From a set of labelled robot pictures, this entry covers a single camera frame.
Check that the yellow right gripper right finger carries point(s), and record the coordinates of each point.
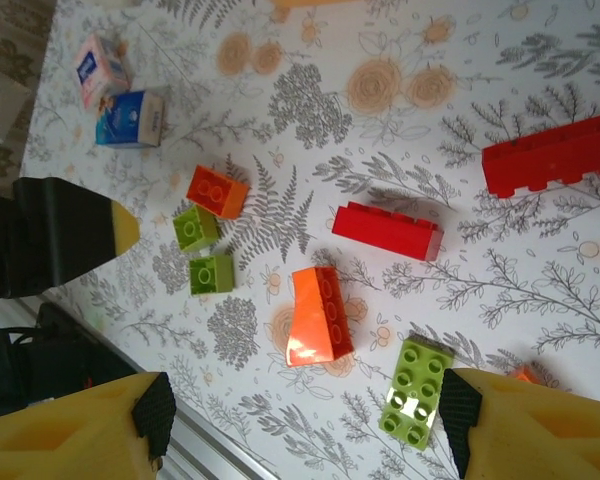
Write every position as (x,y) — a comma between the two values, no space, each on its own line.
(540,435)

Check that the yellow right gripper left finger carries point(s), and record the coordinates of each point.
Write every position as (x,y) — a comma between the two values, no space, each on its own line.
(65,435)

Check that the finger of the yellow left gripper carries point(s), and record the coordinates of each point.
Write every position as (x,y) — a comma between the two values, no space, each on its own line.
(125,231)

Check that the small orange lego brick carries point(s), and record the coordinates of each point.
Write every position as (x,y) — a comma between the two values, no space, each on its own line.
(524,374)

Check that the orange square lego brick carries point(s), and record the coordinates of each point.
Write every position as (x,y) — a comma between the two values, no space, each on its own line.
(215,192)

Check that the long green lego brick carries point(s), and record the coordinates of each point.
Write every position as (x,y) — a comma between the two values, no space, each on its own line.
(412,395)

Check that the orange sloped lego brick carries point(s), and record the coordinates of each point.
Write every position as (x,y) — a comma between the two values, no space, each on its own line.
(315,320)

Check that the long red lego brick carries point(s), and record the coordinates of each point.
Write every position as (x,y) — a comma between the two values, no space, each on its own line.
(550,160)

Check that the small green lego brick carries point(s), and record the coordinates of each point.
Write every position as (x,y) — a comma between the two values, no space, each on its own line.
(195,229)
(211,275)

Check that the blue tissue pack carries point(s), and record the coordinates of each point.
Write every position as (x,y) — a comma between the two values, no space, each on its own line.
(125,120)

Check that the pink tissue pack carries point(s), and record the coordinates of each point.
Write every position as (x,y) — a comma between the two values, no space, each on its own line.
(102,70)

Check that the orange plastic container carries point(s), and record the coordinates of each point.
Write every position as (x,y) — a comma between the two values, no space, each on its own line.
(305,2)

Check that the aluminium frame rail with mounts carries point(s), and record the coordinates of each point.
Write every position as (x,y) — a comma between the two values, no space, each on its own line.
(205,445)

